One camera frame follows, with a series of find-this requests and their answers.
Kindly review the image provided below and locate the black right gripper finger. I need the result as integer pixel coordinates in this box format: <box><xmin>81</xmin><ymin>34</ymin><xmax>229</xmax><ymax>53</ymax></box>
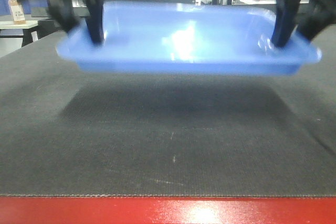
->
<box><xmin>271</xmin><ymin>0</ymin><xmax>300</xmax><ymax>47</ymax></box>
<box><xmin>297</xmin><ymin>0</ymin><xmax>335</xmax><ymax>41</ymax></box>

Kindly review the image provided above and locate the orange juice bottle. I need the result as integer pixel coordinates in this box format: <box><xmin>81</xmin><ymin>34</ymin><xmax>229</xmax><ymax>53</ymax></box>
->
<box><xmin>8</xmin><ymin>0</ymin><xmax>26</xmax><ymax>25</ymax></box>

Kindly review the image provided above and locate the black table mat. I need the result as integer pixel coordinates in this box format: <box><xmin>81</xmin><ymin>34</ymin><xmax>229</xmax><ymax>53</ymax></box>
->
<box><xmin>1</xmin><ymin>26</ymin><xmax>335</xmax><ymax>197</ymax></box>

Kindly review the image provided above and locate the white side table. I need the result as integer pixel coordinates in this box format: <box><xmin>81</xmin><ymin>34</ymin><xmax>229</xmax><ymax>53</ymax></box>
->
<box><xmin>1</xmin><ymin>20</ymin><xmax>38</xmax><ymax>47</ymax></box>

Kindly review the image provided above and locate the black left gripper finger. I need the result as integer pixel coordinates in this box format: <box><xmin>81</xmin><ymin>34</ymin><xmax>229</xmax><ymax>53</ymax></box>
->
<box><xmin>48</xmin><ymin>0</ymin><xmax>79</xmax><ymax>33</ymax></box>
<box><xmin>85</xmin><ymin>0</ymin><xmax>104</xmax><ymax>45</ymax></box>

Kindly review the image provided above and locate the blue plastic tray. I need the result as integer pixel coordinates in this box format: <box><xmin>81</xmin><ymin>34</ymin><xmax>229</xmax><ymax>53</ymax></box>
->
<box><xmin>56</xmin><ymin>2</ymin><xmax>322</xmax><ymax>76</ymax></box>

